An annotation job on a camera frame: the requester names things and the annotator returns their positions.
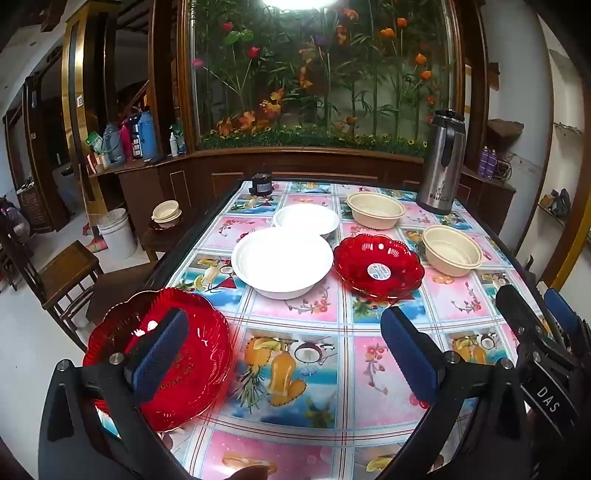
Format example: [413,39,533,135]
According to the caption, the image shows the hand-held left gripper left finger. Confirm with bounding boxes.
[38,307,195,480]

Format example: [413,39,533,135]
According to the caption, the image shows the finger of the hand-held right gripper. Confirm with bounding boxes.
[544,288,591,361]
[495,285,563,366]

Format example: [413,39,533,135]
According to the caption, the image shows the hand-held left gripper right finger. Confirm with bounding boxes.
[379,305,529,480]

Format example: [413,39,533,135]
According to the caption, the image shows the red plate gold rim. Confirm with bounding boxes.
[83,287,234,433]

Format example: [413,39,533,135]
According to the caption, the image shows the beige plastic bowl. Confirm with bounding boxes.
[346,191,407,230]
[421,224,484,278]

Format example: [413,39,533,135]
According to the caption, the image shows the red scalloped plate white sticker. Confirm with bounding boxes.
[332,234,426,304]

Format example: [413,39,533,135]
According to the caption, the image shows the large white bowl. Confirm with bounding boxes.
[231,227,334,301]

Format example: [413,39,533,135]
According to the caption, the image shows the stacked bowls on stool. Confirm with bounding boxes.
[152,200,184,224]

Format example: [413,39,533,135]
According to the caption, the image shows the dark wooden stool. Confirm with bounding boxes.
[85,258,162,324]

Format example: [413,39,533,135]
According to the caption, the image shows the gold trimmed wooden pillar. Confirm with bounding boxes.
[61,9,118,204]
[550,148,591,291]

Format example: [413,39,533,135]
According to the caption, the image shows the dark shoe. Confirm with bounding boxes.
[540,189,573,219]

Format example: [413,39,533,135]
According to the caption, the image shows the fruit print tablecloth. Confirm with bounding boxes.
[164,181,555,480]

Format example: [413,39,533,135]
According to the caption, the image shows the small wooden stool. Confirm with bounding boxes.
[139,217,188,264]

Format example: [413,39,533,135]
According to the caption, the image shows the wooden chair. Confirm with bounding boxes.
[0,217,105,352]

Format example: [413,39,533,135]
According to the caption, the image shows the white plastic bucket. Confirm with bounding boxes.
[97,209,138,260]

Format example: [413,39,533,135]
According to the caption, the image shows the black rimmed dining table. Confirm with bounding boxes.
[85,175,591,480]

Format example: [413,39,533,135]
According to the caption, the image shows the stainless steel thermos jug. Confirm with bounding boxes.
[416,108,467,215]

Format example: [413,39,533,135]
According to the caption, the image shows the wicker basket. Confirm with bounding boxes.
[18,187,47,227]

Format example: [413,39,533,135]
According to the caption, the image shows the small black device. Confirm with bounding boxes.
[248,173,274,195]

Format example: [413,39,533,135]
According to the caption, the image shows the translucent blue water bottle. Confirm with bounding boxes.
[102,122,126,167]

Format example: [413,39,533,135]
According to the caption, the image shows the blue thermos flask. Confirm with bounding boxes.
[137,110,158,160]

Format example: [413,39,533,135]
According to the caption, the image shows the artificial flower display case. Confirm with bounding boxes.
[178,0,467,158]

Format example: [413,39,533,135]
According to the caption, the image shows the wooden wall shelf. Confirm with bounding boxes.
[488,119,525,148]

